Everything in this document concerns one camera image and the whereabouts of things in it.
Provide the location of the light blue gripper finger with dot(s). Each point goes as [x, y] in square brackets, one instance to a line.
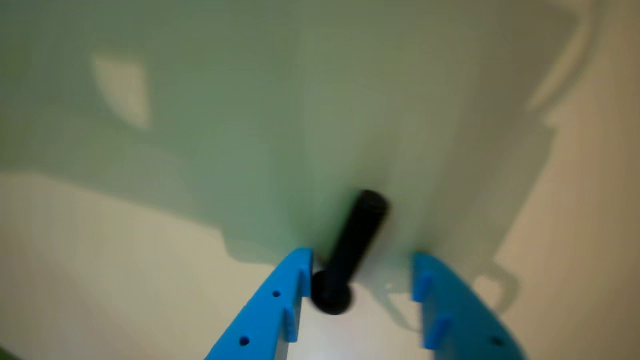
[265, 315]
[465, 320]

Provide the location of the black bolt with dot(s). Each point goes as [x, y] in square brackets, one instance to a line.
[352, 245]

